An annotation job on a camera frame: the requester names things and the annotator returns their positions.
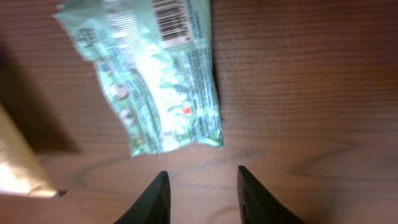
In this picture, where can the cream wipes pack blue edges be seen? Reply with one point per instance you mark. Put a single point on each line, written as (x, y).
(21, 173)

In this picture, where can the green soft wipes pack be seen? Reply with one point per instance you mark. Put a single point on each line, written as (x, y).
(153, 60)

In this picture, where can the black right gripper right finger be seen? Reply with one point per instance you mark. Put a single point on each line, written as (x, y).
(257, 205)

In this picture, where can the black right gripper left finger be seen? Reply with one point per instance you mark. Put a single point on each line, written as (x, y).
(153, 205)

